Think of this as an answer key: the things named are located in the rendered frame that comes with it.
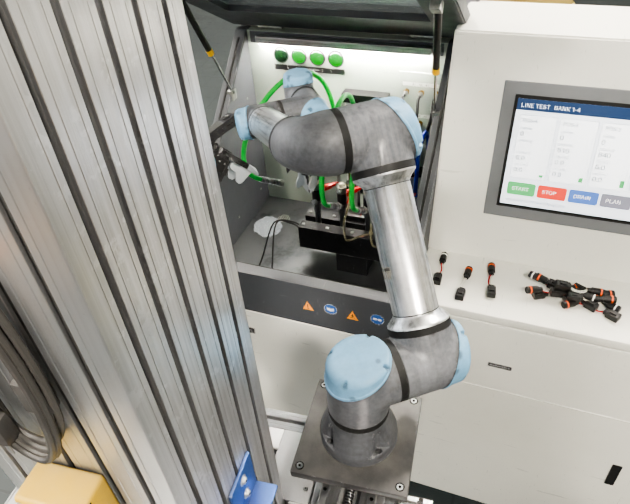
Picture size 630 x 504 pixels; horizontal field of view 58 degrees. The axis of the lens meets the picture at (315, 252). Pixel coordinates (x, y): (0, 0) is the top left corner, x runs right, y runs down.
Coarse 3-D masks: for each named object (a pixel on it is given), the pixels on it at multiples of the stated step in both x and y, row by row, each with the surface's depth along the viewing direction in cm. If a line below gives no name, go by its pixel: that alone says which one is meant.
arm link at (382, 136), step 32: (352, 128) 96; (384, 128) 97; (416, 128) 98; (352, 160) 97; (384, 160) 97; (384, 192) 99; (384, 224) 100; (416, 224) 101; (384, 256) 102; (416, 256) 101; (416, 288) 101; (416, 320) 101; (448, 320) 103; (416, 352) 101; (448, 352) 101; (416, 384) 100; (448, 384) 103
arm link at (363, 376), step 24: (360, 336) 103; (336, 360) 100; (360, 360) 99; (384, 360) 98; (336, 384) 97; (360, 384) 96; (384, 384) 98; (408, 384) 100; (336, 408) 102; (360, 408) 99; (384, 408) 102
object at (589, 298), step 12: (528, 276) 150; (540, 276) 147; (528, 288) 144; (540, 288) 145; (552, 288) 144; (564, 288) 143; (576, 288) 146; (588, 288) 143; (600, 288) 143; (576, 300) 142; (588, 300) 143; (600, 300) 141; (612, 300) 140; (612, 312) 139
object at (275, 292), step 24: (240, 264) 169; (264, 288) 167; (288, 288) 164; (312, 288) 160; (336, 288) 159; (360, 288) 158; (264, 312) 174; (288, 312) 170; (312, 312) 166; (360, 312) 159; (384, 312) 156; (384, 336) 162
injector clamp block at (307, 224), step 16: (304, 224) 177; (320, 224) 176; (336, 224) 178; (352, 224) 176; (304, 240) 179; (320, 240) 177; (336, 240) 174; (352, 240) 172; (368, 240) 170; (336, 256) 178; (352, 256) 176; (368, 256) 174; (352, 272) 180
